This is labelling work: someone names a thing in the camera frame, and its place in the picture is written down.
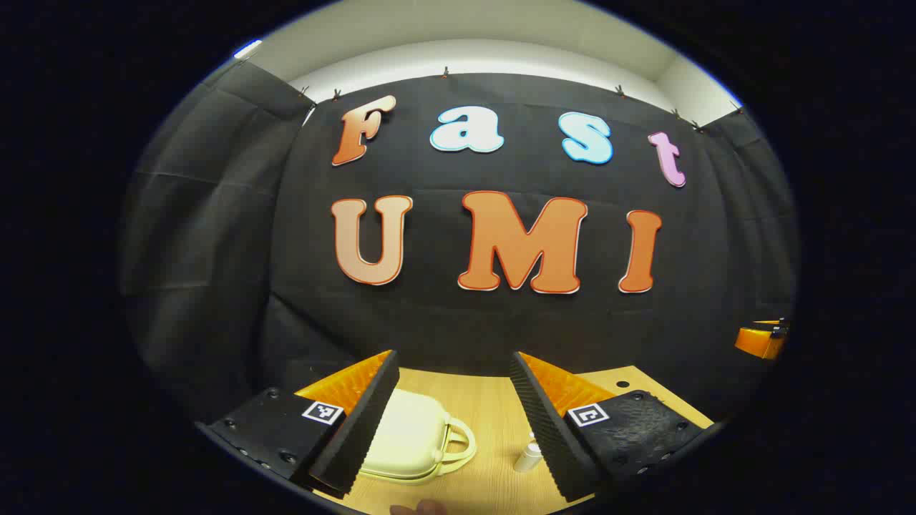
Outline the white pump bottle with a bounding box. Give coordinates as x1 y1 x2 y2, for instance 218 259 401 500
513 431 545 473

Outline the pale yellow suitcase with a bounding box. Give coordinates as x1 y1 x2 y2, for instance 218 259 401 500
358 388 477 486

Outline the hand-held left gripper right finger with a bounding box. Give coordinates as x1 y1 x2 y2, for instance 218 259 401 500
509 350 711 504

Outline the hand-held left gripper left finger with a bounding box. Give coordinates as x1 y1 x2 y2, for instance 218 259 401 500
204 349 401 499

